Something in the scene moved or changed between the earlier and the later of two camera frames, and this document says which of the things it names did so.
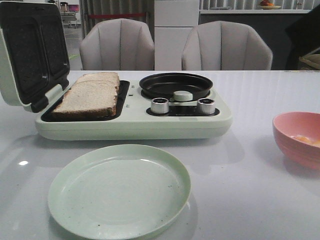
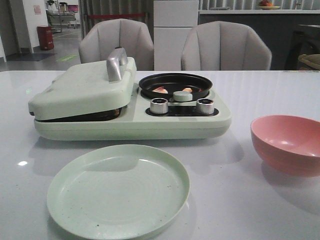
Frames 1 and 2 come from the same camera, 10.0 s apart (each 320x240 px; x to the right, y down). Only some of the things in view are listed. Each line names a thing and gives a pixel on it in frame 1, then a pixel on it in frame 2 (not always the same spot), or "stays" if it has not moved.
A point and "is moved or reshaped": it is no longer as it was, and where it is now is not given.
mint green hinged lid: [34, 62] → [85, 88]
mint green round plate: [121, 192] stays
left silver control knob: [159, 105] stays
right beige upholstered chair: [226, 45] stays
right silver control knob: [206, 106] stays
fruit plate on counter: [266, 5] stays
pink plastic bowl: [297, 134] is moved or reshaped
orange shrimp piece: [304, 139] → [161, 89]
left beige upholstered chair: [118, 44] stays
